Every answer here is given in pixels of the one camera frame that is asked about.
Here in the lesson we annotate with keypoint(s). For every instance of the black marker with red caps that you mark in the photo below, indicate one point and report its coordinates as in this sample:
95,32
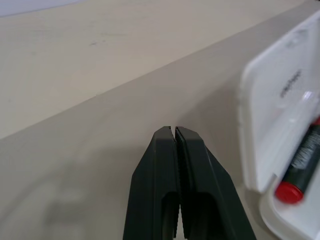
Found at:
300,165

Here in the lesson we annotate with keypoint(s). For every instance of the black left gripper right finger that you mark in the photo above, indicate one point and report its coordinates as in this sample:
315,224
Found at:
205,187

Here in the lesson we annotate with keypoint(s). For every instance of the white open pencil case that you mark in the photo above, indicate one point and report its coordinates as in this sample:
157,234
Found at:
270,112

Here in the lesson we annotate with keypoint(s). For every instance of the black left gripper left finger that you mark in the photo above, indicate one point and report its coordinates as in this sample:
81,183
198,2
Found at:
152,187

